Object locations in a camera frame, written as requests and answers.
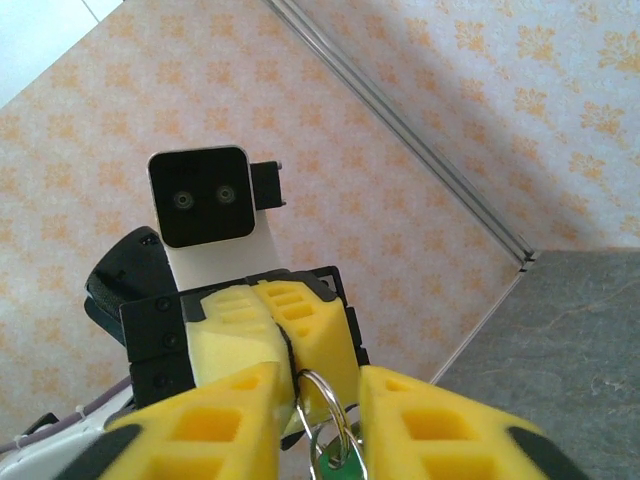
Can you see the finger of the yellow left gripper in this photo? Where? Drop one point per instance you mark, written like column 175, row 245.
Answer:
column 230, row 345
column 320, row 340

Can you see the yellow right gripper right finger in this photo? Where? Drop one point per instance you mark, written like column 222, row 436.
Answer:
column 450, row 440

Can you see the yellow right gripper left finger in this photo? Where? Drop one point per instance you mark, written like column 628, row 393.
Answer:
column 200, row 440

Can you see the green key tag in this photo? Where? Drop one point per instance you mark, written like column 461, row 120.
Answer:
column 350, row 465

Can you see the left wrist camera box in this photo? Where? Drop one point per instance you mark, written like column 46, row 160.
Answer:
column 200, row 195

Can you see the aluminium frame post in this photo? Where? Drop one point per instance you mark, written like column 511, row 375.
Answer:
column 401, row 125

